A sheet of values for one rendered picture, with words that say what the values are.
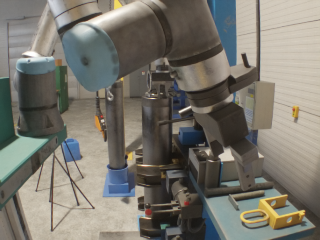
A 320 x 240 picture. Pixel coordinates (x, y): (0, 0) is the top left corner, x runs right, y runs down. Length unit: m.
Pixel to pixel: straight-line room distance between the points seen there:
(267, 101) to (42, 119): 1.70
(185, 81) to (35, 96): 0.59
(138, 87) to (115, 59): 11.51
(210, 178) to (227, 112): 0.90
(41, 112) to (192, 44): 0.63
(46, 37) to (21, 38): 12.66
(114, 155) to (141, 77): 8.90
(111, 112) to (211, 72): 2.63
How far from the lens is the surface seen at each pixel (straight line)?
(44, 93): 0.85
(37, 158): 0.73
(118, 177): 3.19
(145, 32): 0.29
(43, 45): 1.05
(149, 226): 1.86
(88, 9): 0.42
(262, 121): 2.07
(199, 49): 0.34
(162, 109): 1.59
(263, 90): 2.02
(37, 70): 0.84
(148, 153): 1.69
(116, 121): 2.96
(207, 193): 1.19
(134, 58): 0.29
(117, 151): 3.07
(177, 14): 0.32
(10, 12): 14.36
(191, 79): 0.35
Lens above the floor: 1.70
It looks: 13 degrees down
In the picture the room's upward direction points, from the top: straight up
